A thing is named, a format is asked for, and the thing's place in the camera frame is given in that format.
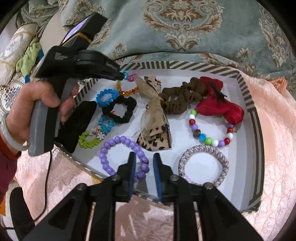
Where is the light blue beaded bracelet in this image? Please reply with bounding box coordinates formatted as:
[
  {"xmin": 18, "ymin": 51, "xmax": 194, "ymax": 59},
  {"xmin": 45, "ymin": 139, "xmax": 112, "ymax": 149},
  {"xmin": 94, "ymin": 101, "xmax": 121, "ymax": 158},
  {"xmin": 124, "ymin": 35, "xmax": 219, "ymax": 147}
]
[{"xmin": 98, "ymin": 115, "xmax": 117, "ymax": 135}]

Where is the leopard print bow hair clip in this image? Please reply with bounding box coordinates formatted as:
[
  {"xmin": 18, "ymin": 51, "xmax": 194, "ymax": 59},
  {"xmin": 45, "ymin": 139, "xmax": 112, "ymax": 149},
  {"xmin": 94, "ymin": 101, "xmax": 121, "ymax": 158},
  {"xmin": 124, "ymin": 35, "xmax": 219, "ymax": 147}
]
[{"xmin": 135, "ymin": 76, "xmax": 171, "ymax": 152}]

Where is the orange crystal bead bracelet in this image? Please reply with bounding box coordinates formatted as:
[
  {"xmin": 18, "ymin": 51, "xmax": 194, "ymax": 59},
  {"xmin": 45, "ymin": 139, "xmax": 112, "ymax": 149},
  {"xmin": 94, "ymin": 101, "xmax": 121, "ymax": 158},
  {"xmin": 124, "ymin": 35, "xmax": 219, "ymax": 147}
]
[{"xmin": 115, "ymin": 79, "xmax": 140, "ymax": 96}]

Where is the embroidered cream pillow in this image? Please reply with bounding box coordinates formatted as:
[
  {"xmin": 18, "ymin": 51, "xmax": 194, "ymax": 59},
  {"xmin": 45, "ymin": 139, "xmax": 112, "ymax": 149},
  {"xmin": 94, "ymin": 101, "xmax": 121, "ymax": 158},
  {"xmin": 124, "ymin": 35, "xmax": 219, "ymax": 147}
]
[{"xmin": 1, "ymin": 23, "xmax": 43, "ymax": 115}]

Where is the person's left hand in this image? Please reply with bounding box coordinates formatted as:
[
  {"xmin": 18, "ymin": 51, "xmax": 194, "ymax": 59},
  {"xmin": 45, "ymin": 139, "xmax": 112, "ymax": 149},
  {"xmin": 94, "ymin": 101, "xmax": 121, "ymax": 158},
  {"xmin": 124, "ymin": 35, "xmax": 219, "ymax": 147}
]
[{"xmin": 6, "ymin": 81, "xmax": 79, "ymax": 144}]

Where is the red fabric bow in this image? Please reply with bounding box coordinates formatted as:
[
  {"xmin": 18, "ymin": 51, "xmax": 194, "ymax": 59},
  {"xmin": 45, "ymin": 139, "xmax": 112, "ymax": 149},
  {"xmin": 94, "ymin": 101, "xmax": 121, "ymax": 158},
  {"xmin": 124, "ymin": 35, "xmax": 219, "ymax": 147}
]
[{"xmin": 195, "ymin": 76, "xmax": 244, "ymax": 126}]

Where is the striped white tray box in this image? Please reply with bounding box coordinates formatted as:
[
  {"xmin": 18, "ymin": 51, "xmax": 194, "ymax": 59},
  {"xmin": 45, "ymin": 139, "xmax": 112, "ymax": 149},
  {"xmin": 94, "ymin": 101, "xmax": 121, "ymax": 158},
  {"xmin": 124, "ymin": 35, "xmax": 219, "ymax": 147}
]
[{"xmin": 56, "ymin": 61, "xmax": 265, "ymax": 212}]

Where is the teal damask blanket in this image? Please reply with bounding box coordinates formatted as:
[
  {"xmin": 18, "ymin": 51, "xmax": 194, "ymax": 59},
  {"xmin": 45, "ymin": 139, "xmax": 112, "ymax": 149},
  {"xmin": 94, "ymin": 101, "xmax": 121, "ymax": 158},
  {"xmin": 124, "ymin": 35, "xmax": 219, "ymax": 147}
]
[{"xmin": 21, "ymin": 1, "xmax": 295, "ymax": 94}]

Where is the brown fabric scrunchie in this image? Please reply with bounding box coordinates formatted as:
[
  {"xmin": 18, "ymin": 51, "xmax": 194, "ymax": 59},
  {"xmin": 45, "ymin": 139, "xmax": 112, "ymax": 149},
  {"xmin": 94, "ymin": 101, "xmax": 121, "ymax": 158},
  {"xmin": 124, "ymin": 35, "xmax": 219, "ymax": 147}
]
[{"xmin": 159, "ymin": 77, "xmax": 206, "ymax": 115}]

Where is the black cable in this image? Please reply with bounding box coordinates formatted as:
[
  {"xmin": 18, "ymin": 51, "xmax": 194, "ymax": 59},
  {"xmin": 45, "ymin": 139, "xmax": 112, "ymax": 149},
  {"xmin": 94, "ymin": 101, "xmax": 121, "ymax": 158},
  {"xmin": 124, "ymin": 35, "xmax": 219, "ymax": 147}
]
[{"xmin": 4, "ymin": 149, "xmax": 53, "ymax": 230}]

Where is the black velvet pouch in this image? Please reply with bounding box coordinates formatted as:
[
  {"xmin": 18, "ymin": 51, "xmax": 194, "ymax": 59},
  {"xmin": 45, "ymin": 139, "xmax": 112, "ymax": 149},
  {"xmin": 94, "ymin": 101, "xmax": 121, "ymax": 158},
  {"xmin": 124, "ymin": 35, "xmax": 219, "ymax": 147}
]
[{"xmin": 55, "ymin": 101, "xmax": 97, "ymax": 154}]

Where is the black fabric scrunchie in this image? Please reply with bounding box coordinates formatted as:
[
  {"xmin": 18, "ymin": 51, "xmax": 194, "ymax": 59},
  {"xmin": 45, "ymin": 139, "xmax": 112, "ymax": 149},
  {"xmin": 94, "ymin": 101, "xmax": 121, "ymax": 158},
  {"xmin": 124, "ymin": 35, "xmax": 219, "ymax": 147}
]
[{"xmin": 102, "ymin": 95, "xmax": 137, "ymax": 124}]

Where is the pale jade bangle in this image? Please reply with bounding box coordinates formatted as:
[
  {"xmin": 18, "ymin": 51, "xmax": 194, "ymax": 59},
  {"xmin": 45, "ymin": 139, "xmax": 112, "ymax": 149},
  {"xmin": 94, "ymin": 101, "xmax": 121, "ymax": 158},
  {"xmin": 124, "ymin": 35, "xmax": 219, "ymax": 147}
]
[{"xmin": 1, "ymin": 113, "xmax": 30, "ymax": 152}]

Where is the multicolour large bead bracelet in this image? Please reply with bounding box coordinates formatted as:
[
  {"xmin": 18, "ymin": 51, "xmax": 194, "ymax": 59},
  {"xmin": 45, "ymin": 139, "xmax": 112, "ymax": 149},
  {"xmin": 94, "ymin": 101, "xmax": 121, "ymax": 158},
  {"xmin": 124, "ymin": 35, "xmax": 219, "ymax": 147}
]
[{"xmin": 188, "ymin": 108, "xmax": 235, "ymax": 147}]

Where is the green beaded bracelet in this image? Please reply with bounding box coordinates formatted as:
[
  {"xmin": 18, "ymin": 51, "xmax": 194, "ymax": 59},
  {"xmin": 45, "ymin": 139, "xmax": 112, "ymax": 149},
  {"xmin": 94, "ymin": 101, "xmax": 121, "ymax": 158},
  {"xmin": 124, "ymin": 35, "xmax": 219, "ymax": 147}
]
[{"xmin": 78, "ymin": 131, "xmax": 102, "ymax": 149}]

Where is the pink blue chain bracelet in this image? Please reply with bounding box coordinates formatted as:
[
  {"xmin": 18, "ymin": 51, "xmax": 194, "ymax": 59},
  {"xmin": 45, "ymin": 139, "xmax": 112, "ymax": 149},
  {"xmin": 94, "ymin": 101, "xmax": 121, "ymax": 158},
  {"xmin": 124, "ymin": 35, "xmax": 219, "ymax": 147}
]
[{"xmin": 122, "ymin": 70, "xmax": 138, "ymax": 82}]

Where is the lilac woven rope bracelet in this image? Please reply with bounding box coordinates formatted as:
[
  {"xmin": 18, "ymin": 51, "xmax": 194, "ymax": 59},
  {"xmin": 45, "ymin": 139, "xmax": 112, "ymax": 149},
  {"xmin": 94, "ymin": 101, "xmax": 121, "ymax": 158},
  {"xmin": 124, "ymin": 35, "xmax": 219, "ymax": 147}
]
[{"xmin": 178, "ymin": 145, "xmax": 230, "ymax": 188}]

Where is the purple beaded bracelet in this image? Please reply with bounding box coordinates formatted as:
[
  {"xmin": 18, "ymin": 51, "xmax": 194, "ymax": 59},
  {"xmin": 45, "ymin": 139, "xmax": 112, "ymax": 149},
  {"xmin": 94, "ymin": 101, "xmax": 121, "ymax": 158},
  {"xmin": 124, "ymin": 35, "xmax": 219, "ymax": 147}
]
[{"xmin": 99, "ymin": 135, "xmax": 150, "ymax": 183}]

